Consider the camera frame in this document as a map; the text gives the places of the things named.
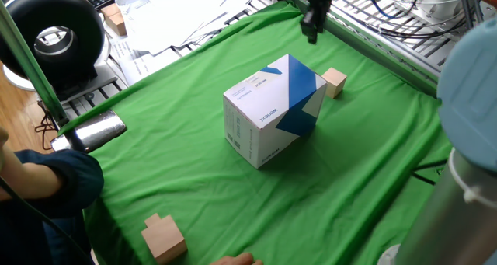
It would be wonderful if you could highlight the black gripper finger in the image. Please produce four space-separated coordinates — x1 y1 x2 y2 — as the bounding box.
315 11 329 34
300 9 318 45

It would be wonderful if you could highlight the medium wooden cube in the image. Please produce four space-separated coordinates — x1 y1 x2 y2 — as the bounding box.
321 67 348 99

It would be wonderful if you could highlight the white and blue cardboard box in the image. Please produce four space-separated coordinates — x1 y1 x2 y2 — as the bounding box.
222 53 328 169

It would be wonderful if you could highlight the small wooden cube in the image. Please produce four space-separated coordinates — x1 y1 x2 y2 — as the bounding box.
144 212 162 229

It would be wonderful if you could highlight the large wooden block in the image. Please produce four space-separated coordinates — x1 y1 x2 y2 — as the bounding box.
141 214 189 265

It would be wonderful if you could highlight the person's right hand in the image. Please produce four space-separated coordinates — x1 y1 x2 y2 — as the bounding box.
210 252 265 265

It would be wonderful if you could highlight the pile of white papers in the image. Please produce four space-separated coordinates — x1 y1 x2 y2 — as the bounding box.
114 0 269 57

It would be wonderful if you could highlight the printed white paper sheet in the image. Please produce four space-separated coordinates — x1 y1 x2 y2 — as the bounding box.
109 37 182 87

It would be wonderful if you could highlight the spare wooden block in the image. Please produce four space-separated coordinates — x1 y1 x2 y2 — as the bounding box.
100 2 122 19
106 12 128 37

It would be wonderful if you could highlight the green cloth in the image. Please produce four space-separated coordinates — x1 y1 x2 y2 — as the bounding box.
57 0 454 265

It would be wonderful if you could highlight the white device stand base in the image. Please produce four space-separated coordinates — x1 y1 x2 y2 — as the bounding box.
2 61 119 105

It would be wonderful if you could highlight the shiny metal cylinder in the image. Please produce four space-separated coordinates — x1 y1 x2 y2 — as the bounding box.
50 109 128 154

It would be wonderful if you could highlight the person's torso in navy jacket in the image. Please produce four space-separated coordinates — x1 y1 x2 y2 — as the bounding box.
0 148 105 265

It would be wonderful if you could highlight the person's head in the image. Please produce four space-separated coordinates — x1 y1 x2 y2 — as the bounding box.
0 127 64 202

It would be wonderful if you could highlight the aluminium table edge rail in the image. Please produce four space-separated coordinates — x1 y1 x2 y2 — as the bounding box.
278 0 440 98

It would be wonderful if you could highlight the blue cable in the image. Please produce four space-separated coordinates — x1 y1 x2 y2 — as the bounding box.
344 0 425 20

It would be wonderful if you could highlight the black gripper cable bundle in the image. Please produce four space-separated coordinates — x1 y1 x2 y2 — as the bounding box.
337 0 473 40

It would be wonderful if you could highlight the thick black cable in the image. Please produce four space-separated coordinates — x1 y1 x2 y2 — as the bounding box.
454 0 486 30

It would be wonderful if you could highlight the black ring-shaped device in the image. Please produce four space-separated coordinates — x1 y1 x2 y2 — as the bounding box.
0 0 106 88

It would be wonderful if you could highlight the green-tinted aluminium frame post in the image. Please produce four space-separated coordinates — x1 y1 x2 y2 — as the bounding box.
0 0 70 127

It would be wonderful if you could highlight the black cable on wooden floor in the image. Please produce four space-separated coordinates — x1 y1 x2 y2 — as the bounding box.
33 101 60 152

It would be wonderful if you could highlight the black cable across person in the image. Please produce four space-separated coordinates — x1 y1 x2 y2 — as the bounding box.
0 174 95 265

